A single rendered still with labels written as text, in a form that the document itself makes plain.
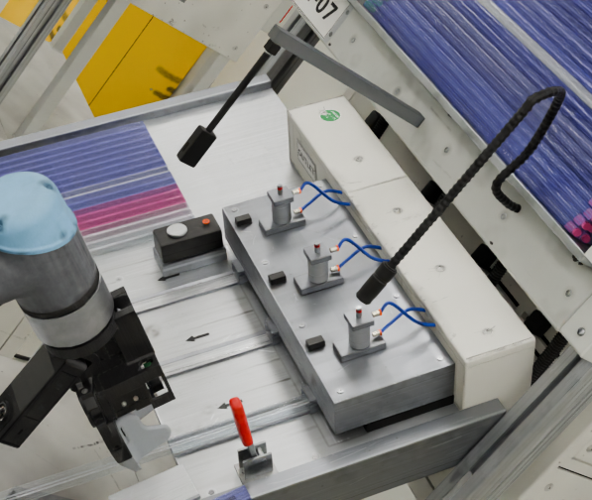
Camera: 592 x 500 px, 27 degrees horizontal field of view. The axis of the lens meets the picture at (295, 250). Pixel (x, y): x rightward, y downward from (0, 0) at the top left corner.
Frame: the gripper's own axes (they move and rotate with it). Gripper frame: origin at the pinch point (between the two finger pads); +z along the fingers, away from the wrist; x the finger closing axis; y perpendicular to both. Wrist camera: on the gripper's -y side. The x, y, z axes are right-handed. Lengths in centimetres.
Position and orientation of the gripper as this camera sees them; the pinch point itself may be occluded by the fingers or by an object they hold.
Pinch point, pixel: (125, 457)
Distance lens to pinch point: 127.9
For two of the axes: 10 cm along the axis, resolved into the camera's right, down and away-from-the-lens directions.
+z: 2.2, 6.9, 6.9
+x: -3.7, -5.9, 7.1
